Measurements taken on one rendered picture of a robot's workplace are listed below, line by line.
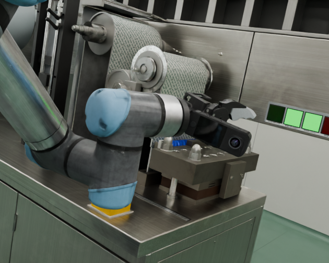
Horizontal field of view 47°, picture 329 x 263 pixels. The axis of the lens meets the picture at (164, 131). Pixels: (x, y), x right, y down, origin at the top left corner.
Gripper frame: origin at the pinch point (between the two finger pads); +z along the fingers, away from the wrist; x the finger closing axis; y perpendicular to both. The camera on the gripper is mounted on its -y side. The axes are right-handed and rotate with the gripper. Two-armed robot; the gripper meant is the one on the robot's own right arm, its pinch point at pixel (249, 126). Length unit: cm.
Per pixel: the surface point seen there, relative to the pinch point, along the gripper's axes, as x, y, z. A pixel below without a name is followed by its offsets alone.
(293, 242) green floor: 137, 80, 230
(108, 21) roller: -6, 71, 2
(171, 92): 7.0, 41.1, 12.3
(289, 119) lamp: 4.5, 19.3, 44.8
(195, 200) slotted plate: 31.2, 17.7, 13.4
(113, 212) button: 31.1, 16.5, -15.1
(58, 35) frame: 3, 76, -12
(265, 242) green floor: 138, 88, 202
